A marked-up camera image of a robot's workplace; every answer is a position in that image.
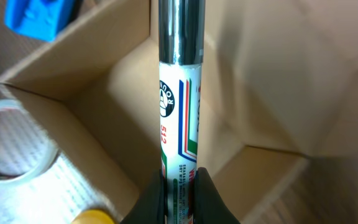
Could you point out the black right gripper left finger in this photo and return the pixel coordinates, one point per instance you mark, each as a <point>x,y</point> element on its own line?
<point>150,206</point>

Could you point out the white board marker black cap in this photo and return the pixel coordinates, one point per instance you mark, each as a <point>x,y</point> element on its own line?
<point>181,50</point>

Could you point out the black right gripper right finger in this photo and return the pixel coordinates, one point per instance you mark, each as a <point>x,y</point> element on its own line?
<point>209,206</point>

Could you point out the yellow tape roll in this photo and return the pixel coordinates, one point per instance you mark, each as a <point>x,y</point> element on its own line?
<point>93,217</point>

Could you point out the brown cardboard box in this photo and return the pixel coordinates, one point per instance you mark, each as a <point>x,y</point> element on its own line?
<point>274,91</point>

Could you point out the clear adhesive tape roll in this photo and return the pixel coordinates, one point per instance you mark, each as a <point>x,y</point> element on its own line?
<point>38,182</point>

